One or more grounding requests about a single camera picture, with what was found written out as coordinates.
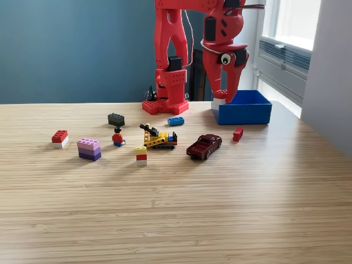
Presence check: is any red and white brick stack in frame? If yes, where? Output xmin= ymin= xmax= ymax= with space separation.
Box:
xmin=213 ymin=89 xmax=229 ymax=105
xmin=51 ymin=129 xmax=69 ymax=149

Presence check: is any dark red toy car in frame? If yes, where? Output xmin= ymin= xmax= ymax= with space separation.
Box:
xmin=186 ymin=134 xmax=223 ymax=161

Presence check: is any blue plastic bin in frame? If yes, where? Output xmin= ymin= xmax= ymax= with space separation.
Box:
xmin=211 ymin=89 xmax=273 ymax=125

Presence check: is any black chair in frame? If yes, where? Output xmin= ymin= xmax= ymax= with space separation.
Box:
xmin=189 ymin=48 xmax=212 ymax=102

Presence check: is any grey window vent grille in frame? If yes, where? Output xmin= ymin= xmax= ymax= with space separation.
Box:
xmin=258 ymin=38 xmax=311 ymax=74

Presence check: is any small yellow toy digger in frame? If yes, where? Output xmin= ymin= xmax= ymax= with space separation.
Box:
xmin=139 ymin=123 xmax=178 ymax=151

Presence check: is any black building brick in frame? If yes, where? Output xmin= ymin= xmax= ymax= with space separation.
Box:
xmin=107 ymin=112 xmax=125 ymax=128

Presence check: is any yellow red white brick stack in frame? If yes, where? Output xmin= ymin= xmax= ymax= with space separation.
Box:
xmin=135 ymin=146 xmax=148 ymax=167

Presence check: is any toy figure red shirt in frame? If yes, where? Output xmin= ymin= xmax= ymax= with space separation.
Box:
xmin=111 ymin=126 xmax=127 ymax=148

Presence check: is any pink and purple brick stack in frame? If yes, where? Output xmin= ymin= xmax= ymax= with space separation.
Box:
xmin=76 ymin=137 xmax=102 ymax=162

